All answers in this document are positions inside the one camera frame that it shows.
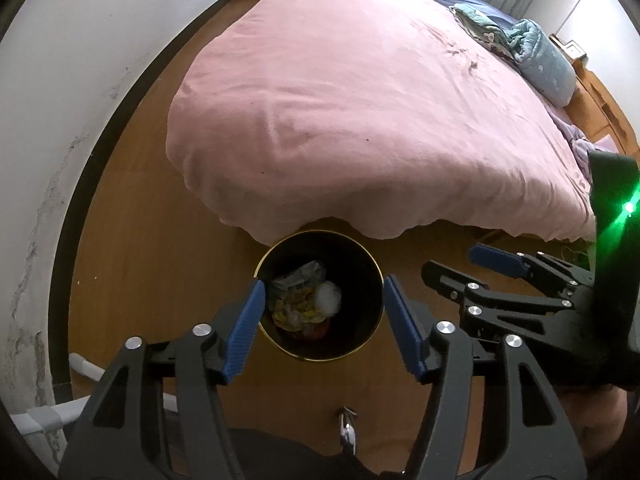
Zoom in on light blue quilt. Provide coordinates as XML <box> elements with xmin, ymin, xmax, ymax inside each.
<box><xmin>504</xmin><ymin>19</ymin><xmax>579</xmax><ymax>107</ymax></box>

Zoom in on patterned folded cloth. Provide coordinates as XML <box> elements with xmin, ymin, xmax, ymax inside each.
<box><xmin>451</xmin><ymin>3</ymin><xmax>507</xmax><ymax>57</ymax></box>

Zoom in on yellow snack bag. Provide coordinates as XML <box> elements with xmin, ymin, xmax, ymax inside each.
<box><xmin>272</xmin><ymin>290</ymin><xmax>335</xmax><ymax>332</ymax></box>

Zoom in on blue bed sheet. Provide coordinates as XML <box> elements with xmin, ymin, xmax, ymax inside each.
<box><xmin>424</xmin><ymin>0</ymin><xmax>518</xmax><ymax>26</ymax></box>

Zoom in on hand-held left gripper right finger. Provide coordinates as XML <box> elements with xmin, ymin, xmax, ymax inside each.
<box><xmin>382</xmin><ymin>274</ymin><xmax>588</xmax><ymax>480</ymax></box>

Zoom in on wooden headboard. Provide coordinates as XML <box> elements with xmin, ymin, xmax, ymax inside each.
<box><xmin>565</xmin><ymin>57</ymin><xmax>640</xmax><ymax>157</ymax></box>

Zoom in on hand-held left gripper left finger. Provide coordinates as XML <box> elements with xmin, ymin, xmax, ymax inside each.
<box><xmin>59</xmin><ymin>280</ymin><xmax>267</xmax><ymax>480</ymax></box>

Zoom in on black trash bin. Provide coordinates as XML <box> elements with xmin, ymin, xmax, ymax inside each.
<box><xmin>253</xmin><ymin>230</ymin><xmax>385</xmax><ymax>362</ymax></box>

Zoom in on purple bed sheet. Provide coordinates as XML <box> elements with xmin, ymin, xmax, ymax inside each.
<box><xmin>549</xmin><ymin>104</ymin><xmax>618</xmax><ymax>183</ymax></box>

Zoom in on bed with pink cover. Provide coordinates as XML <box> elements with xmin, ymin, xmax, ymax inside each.
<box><xmin>166</xmin><ymin>0</ymin><xmax>598</xmax><ymax>243</ymax></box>

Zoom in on person's right forearm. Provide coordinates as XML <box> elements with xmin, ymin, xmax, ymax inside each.
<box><xmin>559</xmin><ymin>387</ymin><xmax>635</xmax><ymax>462</ymax></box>

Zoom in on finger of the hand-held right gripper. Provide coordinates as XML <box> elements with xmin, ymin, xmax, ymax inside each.
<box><xmin>469</xmin><ymin>243</ymin><xmax>598</xmax><ymax>307</ymax></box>
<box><xmin>421</xmin><ymin>260</ymin><xmax>583</xmax><ymax>342</ymax></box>

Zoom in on white plastic pipe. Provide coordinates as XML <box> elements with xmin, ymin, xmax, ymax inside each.
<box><xmin>10</xmin><ymin>352</ymin><xmax>177</xmax><ymax>433</ymax></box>

